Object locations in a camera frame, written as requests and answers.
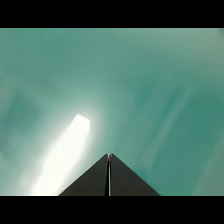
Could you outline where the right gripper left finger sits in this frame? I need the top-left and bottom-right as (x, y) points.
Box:
(59, 153), (109, 197)

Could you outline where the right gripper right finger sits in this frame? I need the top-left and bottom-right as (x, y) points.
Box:
(109, 153), (161, 197)

